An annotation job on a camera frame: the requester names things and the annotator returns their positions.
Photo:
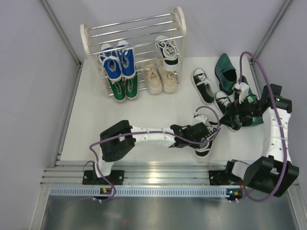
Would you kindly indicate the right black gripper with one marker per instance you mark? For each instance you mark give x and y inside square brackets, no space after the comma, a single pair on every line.
[234,109]

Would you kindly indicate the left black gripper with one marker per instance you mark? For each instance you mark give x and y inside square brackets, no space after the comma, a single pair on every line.
[194,145]

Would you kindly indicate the black white sneaker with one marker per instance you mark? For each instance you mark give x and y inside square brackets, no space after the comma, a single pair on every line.
[204,149]
[166,49]

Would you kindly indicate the beige lace sneaker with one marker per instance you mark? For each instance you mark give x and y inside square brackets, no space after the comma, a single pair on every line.
[151,77]
[168,78]

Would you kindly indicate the green sneaker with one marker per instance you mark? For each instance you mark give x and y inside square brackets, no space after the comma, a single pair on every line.
[131,87]
[117,88]

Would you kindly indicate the blue sneaker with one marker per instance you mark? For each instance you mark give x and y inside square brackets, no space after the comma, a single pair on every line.
[110,62]
[126,55]

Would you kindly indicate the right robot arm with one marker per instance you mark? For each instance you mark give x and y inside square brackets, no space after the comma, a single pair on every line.
[273,172]

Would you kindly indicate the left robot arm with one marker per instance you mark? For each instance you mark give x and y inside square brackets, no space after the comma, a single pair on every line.
[118,140]

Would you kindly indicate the teal heel shoe lower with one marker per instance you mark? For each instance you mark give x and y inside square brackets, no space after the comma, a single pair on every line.
[247,117]

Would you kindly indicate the teal heel shoe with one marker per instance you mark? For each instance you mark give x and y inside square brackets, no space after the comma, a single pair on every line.
[226,74]
[247,117]

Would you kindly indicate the teal heel shoe upper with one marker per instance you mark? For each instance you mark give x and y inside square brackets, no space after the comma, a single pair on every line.
[226,74]

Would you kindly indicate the white metal shoe rack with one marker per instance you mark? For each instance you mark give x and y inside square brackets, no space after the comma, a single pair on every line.
[141,33]

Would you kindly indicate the aluminium mounting rail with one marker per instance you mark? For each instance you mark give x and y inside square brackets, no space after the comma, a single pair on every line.
[153,174]

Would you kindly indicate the perforated cable tray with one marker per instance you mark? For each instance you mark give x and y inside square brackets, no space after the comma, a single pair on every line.
[143,192]

